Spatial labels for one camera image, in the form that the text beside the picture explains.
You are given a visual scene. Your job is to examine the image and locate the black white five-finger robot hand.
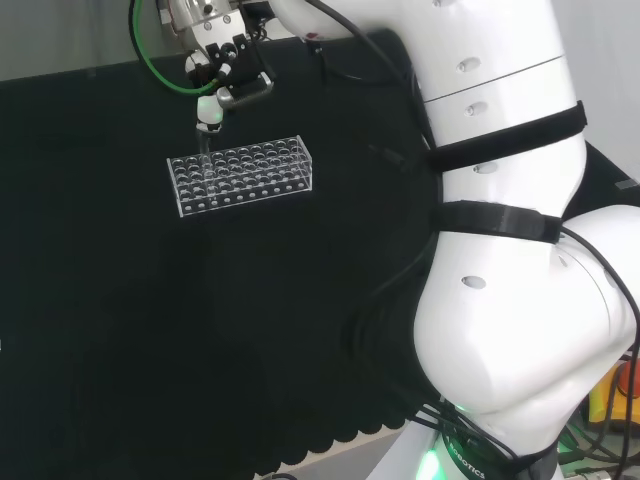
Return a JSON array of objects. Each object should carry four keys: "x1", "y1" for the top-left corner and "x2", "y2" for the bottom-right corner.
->
[{"x1": 184, "y1": 12, "x2": 277, "y2": 136}]

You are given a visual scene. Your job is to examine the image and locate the clear glass test tube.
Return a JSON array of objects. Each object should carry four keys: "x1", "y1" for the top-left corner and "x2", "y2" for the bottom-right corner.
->
[{"x1": 198, "y1": 130, "x2": 217, "y2": 204}]

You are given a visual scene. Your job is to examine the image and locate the clear plastic test tube rack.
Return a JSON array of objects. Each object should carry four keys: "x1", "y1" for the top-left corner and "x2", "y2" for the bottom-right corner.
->
[{"x1": 166, "y1": 134, "x2": 315, "y2": 219}]

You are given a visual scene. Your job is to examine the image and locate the black bench cloth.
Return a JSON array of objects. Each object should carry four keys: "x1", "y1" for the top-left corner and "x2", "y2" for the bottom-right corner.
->
[{"x1": 0, "y1": 28, "x2": 640, "y2": 480}]

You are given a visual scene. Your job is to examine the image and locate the yellow stop button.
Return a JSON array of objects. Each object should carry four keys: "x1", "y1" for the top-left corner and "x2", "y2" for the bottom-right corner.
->
[{"x1": 588, "y1": 359, "x2": 640, "y2": 426}]

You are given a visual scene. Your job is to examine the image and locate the green cable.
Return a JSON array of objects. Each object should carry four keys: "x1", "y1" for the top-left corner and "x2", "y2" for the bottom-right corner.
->
[{"x1": 128, "y1": 0, "x2": 222, "y2": 96}]

